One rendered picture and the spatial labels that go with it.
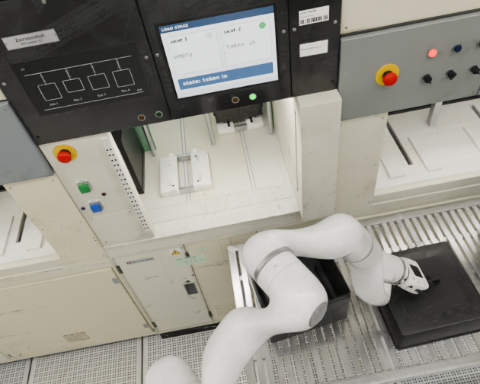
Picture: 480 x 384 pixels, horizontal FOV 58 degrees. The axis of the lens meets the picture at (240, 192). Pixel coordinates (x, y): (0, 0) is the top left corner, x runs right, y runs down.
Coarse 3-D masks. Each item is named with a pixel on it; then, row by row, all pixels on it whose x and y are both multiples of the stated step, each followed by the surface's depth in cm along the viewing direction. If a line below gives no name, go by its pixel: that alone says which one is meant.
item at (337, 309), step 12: (312, 264) 160; (324, 264) 155; (336, 264) 140; (324, 276) 156; (336, 276) 143; (252, 288) 151; (336, 288) 148; (348, 288) 134; (264, 300) 153; (336, 300) 134; (348, 300) 137; (336, 312) 140; (324, 324) 144; (276, 336) 140; (288, 336) 142
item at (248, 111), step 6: (234, 108) 189; (240, 108) 189; (246, 108) 190; (252, 108) 190; (258, 108) 191; (216, 114) 190; (222, 114) 190; (228, 114) 190; (234, 114) 191; (240, 114) 192; (246, 114) 192; (252, 114) 193; (258, 114) 193; (216, 120) 192; (222, 120) 192; (228, 120) 193; (252, 120) 195; (228, 126) 196
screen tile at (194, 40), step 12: (180, 36) 106; (192, 36) 106; (204, 36) 107; (216, 36) 107; (180, 48) 108; (192, 48) 109; (216, 48) 110; (180, 60) 111; (192, 60) 111; (204, 60) 112; (216, 60) 112; (180, 72) 113
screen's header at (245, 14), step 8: (256, 8) 104; (264, 8) 104; (272, 8) 104; (216, 16) 104; (224, 16) 104; (232, 16) 104; (240, 16) 104; (248, 16) 105; (176, 24) 104; (184, 24) 104; (192, 24) 104; (200, 24) 104; (208, 24) 105; (160, 32) 104; (168, 32) 105
